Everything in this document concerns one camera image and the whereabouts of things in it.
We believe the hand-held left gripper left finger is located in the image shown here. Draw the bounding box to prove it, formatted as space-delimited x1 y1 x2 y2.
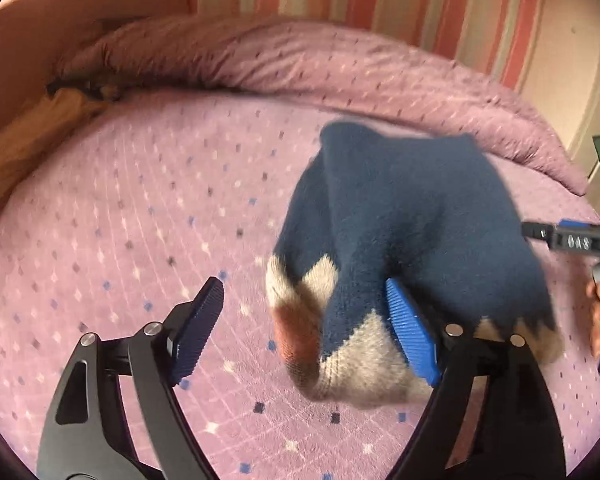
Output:
36 276 226 480

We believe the tan duvet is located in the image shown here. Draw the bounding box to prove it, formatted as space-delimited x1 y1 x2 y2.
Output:
0 91 112 233

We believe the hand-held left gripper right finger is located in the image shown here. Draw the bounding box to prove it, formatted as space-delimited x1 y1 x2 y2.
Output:
385 277 566 480

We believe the navy knitted argyle sweater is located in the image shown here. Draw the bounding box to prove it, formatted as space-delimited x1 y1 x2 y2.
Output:
266 120 566 408

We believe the dark cloth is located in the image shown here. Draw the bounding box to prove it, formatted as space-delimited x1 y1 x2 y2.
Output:
46 79 123 102

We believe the mauve dotted rolled blanket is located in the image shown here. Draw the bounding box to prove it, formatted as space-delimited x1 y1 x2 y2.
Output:
55 14 589 197

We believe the purple checked bed sheet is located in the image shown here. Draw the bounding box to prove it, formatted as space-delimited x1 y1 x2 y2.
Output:
0 87 600 480

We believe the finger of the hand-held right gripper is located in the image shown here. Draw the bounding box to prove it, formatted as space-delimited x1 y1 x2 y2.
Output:
521 219 600 262

